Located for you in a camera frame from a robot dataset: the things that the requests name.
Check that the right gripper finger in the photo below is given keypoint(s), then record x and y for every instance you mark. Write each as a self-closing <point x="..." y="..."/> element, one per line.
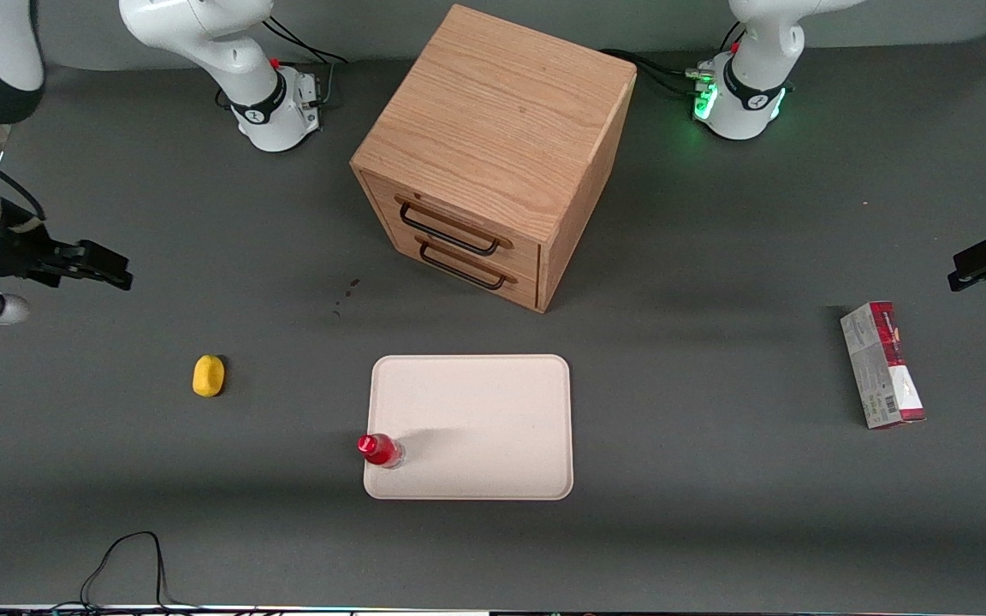
<point x="112" y="280"/>
<point x="95" y="255"/>

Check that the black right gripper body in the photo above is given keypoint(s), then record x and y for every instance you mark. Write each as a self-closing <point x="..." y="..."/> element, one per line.
<point x="15" y="251"/>

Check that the red coke bottle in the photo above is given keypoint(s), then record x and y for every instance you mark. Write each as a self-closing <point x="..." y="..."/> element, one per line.
<point x="382" y="451"/>

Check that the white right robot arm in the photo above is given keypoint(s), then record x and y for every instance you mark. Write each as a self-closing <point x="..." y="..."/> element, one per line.
<point x="228" y="51"/>

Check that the beige plastic tray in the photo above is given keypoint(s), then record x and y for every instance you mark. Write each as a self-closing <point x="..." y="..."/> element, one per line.
<point x="484" y="411"/>

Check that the red and grey carton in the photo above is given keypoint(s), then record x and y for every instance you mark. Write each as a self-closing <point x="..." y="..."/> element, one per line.
<point x="882" y="368"/>

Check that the yellow lemon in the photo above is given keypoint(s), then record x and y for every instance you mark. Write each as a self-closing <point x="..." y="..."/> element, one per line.
<point x="208" y="376"/>

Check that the tall wooden drawer front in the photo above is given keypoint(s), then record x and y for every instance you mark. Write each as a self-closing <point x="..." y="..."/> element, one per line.
<point x="519" y="252"/>

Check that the short wooden drawer front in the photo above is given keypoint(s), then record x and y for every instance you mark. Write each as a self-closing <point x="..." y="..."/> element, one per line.
<point x="523" y="289"/>

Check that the oak wooden drawer cabinet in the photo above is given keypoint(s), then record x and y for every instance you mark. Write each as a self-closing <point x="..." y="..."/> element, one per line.
<point x="501" y="111"/>

